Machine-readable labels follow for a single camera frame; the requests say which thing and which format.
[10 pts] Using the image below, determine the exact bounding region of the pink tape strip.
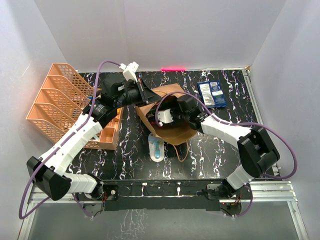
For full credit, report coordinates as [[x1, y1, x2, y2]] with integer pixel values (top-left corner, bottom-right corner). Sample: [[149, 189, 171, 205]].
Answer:
[[160, 66, 186, 72]]

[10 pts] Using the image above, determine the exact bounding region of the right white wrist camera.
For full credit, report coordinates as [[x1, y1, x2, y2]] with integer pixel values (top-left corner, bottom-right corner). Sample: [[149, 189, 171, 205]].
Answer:
[[156, 108, 174, 127]]

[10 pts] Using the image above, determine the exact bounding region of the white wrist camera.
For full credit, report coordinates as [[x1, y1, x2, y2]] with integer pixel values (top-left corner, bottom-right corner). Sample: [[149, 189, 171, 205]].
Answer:
[[119, 61, 139, 82], [156, 108, 174, 127]]

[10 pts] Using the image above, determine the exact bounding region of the orange plastic file organizer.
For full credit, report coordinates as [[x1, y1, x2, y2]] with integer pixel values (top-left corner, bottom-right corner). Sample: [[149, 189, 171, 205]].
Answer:
[[26, 62, 124, 151]]

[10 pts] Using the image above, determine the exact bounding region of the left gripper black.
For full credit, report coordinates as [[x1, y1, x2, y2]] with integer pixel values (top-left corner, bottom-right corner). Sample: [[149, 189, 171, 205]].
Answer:
[[114, 77, 162, 109]]

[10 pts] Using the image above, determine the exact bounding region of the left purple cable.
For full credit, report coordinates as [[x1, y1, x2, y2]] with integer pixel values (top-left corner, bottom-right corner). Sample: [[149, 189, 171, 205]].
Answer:
[[18, 59, 126, 220]]

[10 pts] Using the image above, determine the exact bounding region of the brown paper bag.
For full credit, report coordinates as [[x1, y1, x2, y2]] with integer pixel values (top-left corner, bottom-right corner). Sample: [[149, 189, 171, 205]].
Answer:
[[135, 83, 197, 150]]

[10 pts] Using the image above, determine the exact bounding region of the green snack packet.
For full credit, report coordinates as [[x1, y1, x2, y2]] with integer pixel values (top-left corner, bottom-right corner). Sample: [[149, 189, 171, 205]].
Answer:
[[146, 109, 157, 125]]

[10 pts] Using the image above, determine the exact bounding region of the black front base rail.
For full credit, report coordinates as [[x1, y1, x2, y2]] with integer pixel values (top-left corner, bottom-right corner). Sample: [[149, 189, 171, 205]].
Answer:
[[102, 179, 227, 211]]

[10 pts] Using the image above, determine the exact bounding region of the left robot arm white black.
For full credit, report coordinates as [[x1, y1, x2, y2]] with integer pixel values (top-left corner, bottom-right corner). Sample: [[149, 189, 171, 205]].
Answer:
[[26, 77, 161, 201]]

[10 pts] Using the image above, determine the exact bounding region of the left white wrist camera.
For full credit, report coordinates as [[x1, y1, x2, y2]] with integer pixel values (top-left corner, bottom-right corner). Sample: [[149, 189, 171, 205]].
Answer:
[[119, 61, 139, 82]]

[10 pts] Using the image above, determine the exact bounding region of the teal pen blister pack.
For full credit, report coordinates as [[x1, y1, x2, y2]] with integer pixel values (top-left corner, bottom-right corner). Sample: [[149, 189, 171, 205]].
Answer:
[[148, 133, 165, 163]]

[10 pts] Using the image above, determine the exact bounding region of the blue snack packet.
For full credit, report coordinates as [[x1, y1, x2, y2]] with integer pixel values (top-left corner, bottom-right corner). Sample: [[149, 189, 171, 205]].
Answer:
[[197, 80, 227, 109]]

